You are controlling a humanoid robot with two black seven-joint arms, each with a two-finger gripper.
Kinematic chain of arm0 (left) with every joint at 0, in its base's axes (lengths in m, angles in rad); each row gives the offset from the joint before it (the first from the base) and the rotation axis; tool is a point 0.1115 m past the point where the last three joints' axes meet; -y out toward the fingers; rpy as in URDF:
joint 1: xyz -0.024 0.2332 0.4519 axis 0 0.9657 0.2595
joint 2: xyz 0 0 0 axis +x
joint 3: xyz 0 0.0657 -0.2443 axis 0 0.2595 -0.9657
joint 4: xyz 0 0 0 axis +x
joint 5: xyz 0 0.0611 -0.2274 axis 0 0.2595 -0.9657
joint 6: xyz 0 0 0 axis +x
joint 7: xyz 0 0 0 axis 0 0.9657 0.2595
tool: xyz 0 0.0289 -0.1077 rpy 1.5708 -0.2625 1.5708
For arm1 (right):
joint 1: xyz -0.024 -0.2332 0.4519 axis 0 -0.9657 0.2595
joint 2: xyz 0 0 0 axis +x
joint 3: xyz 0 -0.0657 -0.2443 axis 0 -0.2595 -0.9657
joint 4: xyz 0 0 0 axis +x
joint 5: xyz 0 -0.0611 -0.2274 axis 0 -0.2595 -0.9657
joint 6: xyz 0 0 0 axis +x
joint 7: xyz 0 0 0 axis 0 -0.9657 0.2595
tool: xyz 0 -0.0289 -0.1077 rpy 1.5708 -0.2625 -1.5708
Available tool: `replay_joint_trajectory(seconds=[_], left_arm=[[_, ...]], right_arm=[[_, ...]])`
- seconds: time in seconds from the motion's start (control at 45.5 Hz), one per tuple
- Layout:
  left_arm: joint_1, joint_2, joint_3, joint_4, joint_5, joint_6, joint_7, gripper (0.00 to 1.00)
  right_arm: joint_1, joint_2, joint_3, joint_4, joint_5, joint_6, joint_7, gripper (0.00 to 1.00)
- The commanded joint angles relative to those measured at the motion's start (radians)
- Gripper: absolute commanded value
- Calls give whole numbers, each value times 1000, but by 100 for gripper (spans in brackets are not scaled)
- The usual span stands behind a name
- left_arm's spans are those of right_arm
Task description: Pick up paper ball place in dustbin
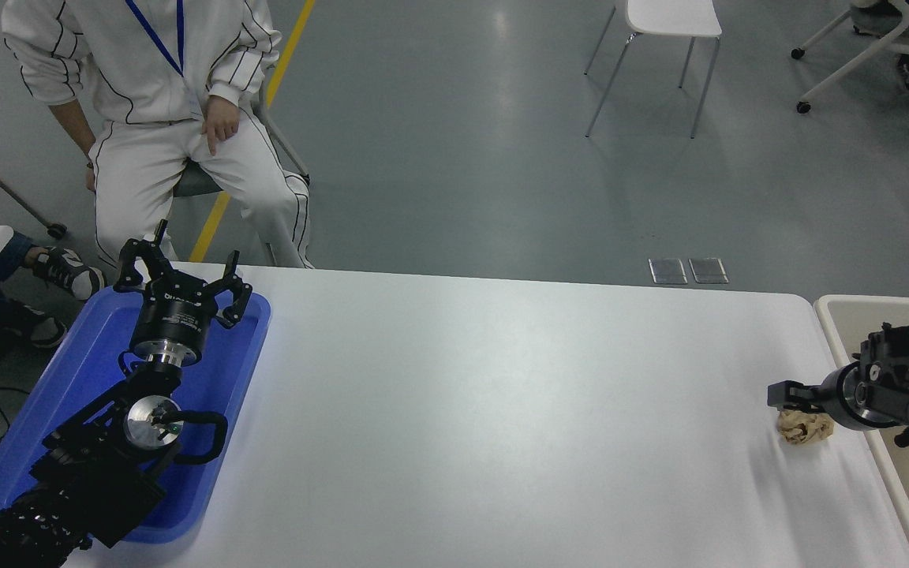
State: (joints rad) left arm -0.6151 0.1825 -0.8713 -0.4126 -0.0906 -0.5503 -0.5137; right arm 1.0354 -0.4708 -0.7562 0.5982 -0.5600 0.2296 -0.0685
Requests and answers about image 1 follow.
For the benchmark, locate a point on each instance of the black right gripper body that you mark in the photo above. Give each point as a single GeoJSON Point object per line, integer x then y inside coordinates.
{"type": "Point", "coordinates": [837, 398]}

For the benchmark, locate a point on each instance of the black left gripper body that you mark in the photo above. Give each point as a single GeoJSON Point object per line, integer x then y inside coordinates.
{"type": "Point", "coordinates": [174, 319]}

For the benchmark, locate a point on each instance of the tan paper ball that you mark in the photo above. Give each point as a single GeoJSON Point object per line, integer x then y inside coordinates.
{"type": "Point", "coordinates": [806, 427]}

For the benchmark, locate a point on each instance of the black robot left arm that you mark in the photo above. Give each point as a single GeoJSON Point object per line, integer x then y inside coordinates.
{"type": "Point", "coordinates": [99, 473]}

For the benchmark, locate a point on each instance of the person's right forearm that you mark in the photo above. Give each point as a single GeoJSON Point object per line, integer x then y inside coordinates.
{"type": "Point", "coordinates": [76, 130]}

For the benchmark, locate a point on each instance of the person's right hand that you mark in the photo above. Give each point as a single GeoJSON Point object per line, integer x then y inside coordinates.
{"type": "Point", "coordinates": [91, 177]}

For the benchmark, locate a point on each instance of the person's left hand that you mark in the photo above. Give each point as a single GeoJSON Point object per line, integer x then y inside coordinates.
{"type": "Point", "coordinates": [220, 122]}

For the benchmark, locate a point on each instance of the grey stool with metal legs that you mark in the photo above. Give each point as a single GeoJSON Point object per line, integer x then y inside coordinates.
{"type": "Point", "coordinates": [190, 183]}

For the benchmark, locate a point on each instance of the person in white suit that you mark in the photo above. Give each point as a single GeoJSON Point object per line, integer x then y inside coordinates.
{"type": "Point", "coordinates": [147, 150]}

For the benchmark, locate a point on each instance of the blue plastic tray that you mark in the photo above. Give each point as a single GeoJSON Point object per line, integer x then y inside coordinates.
{"type": "Point", "coordinates": [68, 394]}

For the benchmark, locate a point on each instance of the grey chair with caster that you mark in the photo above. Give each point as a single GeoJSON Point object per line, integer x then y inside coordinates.
{"type": "Point", "coordinates": [5, 193]}

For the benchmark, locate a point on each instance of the silver floor outlet plate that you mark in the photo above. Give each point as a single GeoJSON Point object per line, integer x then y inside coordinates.
{"type": "Point", "coordinates": [708, 270]}
{"type": "Point", "coordinates": [667, 270]}

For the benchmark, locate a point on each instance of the white rolling chair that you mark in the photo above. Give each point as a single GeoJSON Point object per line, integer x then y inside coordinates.
{"type": "Point", "coordinates": [857, 63]}

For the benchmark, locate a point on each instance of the white chair with metal legs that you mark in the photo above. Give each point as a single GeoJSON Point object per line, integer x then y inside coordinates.
{"type": "Point", "coordinates": [671, 17]}

